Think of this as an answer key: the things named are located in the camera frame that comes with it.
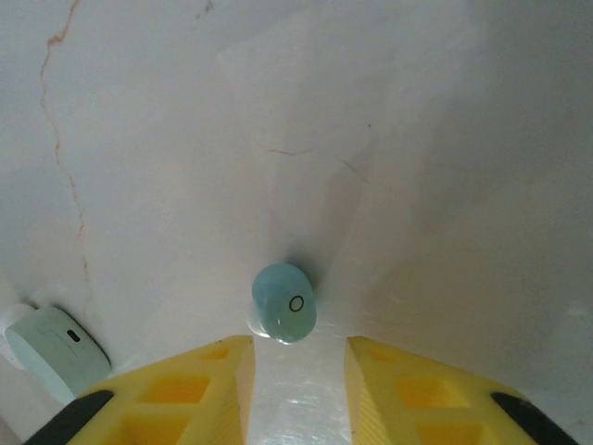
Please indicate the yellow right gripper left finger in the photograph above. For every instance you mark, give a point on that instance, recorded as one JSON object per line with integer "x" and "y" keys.
{"x": 185, "y": 394}

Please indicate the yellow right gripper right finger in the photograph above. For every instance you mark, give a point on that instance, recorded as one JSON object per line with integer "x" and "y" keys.
{"x": 417, "y": 403}

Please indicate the white charging case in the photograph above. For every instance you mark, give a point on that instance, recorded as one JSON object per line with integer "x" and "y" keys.
{"x": 5, "y": 317}

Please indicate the light blue earbud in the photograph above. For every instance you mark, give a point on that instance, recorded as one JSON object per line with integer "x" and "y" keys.
{"x": 282, "y": 301}

